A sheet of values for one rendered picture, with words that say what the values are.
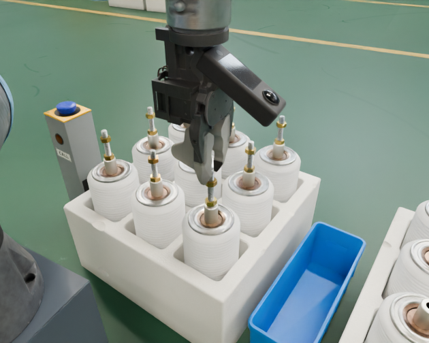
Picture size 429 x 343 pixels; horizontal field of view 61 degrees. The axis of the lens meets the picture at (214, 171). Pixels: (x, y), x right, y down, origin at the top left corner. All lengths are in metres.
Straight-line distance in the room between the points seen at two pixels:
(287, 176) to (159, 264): 0.30
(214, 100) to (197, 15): 0.10
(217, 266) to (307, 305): 0.27
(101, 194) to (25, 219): 0.41
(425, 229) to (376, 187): 0.50
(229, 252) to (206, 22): 0.35
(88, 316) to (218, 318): 0.21
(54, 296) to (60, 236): 0.53
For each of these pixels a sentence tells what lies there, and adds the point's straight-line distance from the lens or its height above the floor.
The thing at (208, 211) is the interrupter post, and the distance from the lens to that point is 0.57.
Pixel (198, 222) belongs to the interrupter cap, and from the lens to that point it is 0.59.
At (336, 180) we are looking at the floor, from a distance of 1.16.
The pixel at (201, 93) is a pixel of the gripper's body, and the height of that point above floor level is 0.48.
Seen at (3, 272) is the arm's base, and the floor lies 0.37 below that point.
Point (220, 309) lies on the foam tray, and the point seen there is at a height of 0.16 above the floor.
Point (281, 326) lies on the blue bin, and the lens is 0.78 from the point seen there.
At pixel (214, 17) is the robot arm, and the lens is 0.42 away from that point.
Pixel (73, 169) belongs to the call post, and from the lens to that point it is 0.87.
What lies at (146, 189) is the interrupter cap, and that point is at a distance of 0.66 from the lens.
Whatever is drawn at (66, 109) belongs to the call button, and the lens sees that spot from 0.82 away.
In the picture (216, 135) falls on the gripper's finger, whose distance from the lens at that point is 0.51.
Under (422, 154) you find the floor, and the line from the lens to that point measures 1.41.
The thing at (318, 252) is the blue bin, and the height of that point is 0.04.
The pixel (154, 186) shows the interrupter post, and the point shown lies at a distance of 0.63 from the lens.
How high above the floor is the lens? 0.65
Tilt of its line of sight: 35 degrees down
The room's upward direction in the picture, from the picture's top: straight up
